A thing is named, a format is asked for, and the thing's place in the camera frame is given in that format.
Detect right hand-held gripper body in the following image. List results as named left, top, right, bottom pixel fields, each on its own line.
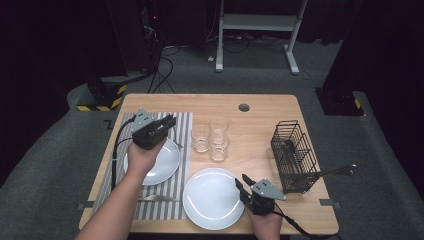
left=240, top=178, right=287, bottom=216

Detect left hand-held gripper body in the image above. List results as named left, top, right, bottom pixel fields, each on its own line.
left=131, top=108, right=168, bottom=150

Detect white plate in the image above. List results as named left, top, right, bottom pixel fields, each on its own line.
left=123, top=136, right=182, bottom=187
left=182, top=167, right=245, bottom=231

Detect clear drinking glass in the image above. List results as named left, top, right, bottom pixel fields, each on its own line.
left=208, top=117, right=230, bottom=144
left=208, top=134, right=231, bottom=163
left=190, top=124, right=212, bottom=154

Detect black wire cutlery basket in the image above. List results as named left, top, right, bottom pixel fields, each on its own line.
left=270, top=119, right=320, bottom=195

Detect metal table knife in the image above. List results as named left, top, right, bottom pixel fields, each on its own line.
left=138, top=194, right=180, bottom=203

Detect person's right hand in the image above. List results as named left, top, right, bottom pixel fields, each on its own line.
left=246, top=208, right=284, bottom=240

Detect person's left hand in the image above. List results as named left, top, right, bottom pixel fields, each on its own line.
left=125, top=137, right=168, bottom=180

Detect black yellow striped base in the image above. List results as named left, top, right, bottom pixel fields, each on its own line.
left=76, top=75, right=128, bottom=112

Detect grey striped placemat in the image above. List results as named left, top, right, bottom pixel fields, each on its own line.
left=91, top=111, right=194, bottom=221

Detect long metal utensil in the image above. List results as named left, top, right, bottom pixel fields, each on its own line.
left=293, top=164, right=358, bottom=184

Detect dark computer rack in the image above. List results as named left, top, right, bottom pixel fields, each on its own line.
left=139, top=0, right=164, bottom=51

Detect black base with yellow mark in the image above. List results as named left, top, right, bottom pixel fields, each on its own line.
left=314, top=87, right=365, bottom=117

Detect white metal stand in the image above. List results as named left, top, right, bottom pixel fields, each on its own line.
left=215, top=0, right=308, bottom=76

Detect left hand-held gripper cable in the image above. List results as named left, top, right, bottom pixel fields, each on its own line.
left=110, top=114, right=138, bottom=192

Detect hand-held gripper cable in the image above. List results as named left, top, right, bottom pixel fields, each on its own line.
left=110, top=114, right=138, bottom=192
left=273, top=203, right=344, bottom=240

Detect right hand-held gripper cable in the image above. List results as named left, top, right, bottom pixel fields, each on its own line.
left=273, top=203, right=344, bottom=240

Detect black floor cables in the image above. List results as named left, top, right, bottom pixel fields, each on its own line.
left=147, top=46, right=176, bottom=94

